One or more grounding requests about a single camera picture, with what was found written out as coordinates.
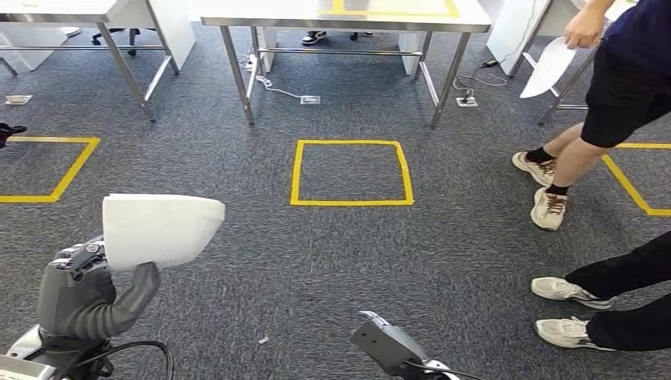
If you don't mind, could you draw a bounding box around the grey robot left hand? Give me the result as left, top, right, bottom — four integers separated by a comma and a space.
37, 236, 161, 342

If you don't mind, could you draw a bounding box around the person's hand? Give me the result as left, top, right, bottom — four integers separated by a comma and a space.
563, 7, 606, 51

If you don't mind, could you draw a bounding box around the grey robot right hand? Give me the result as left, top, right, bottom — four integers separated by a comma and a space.
358, 310, 392, 329

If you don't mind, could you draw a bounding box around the white curved plastic part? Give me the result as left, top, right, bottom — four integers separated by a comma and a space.
102, 194, 226, 274
520, 36, 578, 100

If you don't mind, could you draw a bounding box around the yellow floor tape square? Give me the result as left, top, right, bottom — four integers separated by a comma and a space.
0, 136, 101, 204
601, 142, 671, 217
290, 139, 415, 207

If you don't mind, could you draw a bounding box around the black floor item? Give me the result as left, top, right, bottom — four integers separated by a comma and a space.
0, 123, 28, 150

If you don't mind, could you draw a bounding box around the yellow table tape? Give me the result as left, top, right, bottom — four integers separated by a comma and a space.
320, 0, 461, 18

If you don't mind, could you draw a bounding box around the black office chair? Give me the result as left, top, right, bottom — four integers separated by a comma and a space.
91, 27, 142, 57

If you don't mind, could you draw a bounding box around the steel table frame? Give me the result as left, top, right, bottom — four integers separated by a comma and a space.
507, 0, 601, 127

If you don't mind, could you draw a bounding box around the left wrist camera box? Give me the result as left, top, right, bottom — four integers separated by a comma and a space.
0, 355, 56, 380

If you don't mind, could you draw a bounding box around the black cable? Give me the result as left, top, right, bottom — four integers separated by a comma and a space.
52, 340, 175, 380

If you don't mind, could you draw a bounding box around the white cable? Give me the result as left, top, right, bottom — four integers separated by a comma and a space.
254, 73, 304, 101
452, 73, 509, 101

